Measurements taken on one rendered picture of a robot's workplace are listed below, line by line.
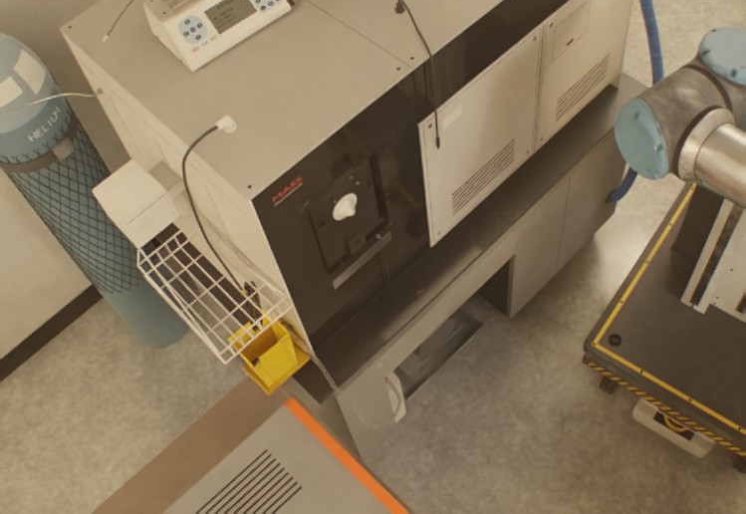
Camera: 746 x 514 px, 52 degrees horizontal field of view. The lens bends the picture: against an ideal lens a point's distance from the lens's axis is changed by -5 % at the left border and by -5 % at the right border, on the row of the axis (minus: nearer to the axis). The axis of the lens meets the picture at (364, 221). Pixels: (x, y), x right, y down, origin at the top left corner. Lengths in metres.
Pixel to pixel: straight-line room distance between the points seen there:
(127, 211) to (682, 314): 1.64
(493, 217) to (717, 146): 0.85
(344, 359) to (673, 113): 0.98
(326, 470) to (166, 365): 1.55
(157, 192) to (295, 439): 0.58
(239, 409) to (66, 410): 1.14
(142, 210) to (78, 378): 1.44
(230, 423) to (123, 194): 0.63
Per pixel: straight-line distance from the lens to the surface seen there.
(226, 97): 1.54
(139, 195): 1.71
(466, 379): 2.73
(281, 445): 1.50
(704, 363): 2.49
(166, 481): 2.00
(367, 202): 1.68
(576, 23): 1.99
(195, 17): 1.62
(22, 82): 2.00
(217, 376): 2.87
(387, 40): 1.57
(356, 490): 1.45
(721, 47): 1.60
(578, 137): 2.32
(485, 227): 2.13
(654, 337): 2.49
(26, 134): 2.06
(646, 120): 1.47
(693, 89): 1.54
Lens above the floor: 2.52
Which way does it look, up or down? 56 degrees down
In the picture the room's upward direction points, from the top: 12 degrees counter-clockwise
